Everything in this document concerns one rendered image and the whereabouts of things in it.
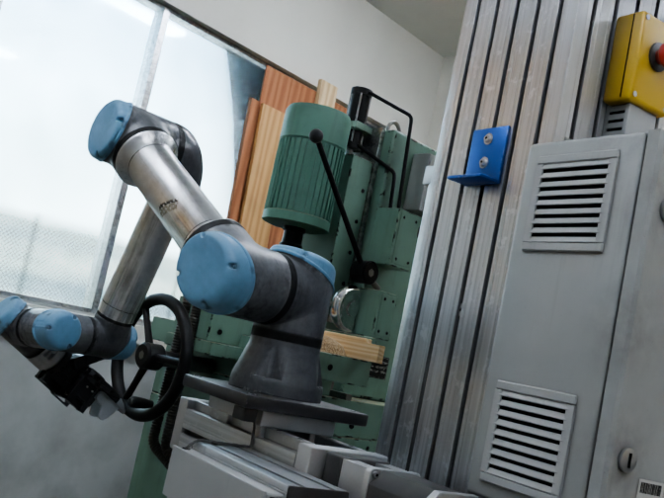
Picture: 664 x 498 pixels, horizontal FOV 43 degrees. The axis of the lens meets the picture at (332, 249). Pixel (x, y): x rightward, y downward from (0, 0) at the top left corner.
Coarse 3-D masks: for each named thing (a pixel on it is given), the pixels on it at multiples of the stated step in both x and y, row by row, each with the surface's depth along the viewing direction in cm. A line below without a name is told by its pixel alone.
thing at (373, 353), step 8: (344, 344) 197; (352, 344) 195; (360, 344) 194; (368, 344) 192; (352, 352) 195; (360, 352) 193; (368, 352) 192; (376, 352) 190; (368, 360) 191; (376, 360) 189
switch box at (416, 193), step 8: (416, 160) 233; (424, 160) 231; (432, 160) 230; (416, 168) 232; (424, 168) 230; (416, 176) 231; (408, 184) 233; (416, 184) 231; (408, 192) 232; (416, 192) 230; (424, 192) 229; (408, 200) 231; (416, 200) 229; (424, 200) 229; (408, 208) 231; (416, 208) 229
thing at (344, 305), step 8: (344, 288) 215; (352, 288) 216; (336, 296) 214; (344, 296) 214; (352, 296) 217; (360, 296) 219; (336, 304) 213; (344, 304) 215; (352, 304) 216; (336, 312) 213; (344, 312) 215; (352, 312) 217; (336, 320) 214; (344, 320) 215; (352, 320) 217; (344, 328) 215; (352, 328) 217
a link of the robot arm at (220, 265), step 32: (96, 128) 153; (128, 128) 148; (160, 128) 150; (128, 160) 147; (160, 160) 144; (160, 192) 139; (192, 192) 138; (192, 224) 132; (224, 224) 130; (192, 256) 126; (224, 256) 122; (256, 256) 126; (192, 288) 125; (224, 288) 122; (256, 288) 125; (288, 288) 130; (256, 320) 131
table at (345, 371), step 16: (160, 320) 222; (160, 336) 221; (208, 352) 190; (224, 352) 193; (240, 352) 197; (320, 352) 185; (336, 368) 189; (352, 368) 193; (368, 368) 196; (352, 384) 193
